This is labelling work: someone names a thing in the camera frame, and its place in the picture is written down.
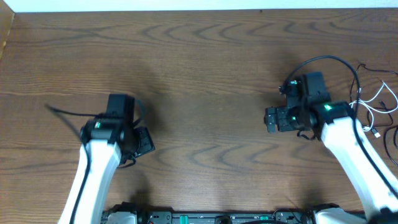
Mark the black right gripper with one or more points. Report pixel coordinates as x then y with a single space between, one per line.
273 118

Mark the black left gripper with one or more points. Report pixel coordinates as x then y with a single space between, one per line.
145 141

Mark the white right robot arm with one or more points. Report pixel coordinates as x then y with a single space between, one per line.
335 124

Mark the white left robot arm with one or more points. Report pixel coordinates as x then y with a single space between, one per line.
110 140

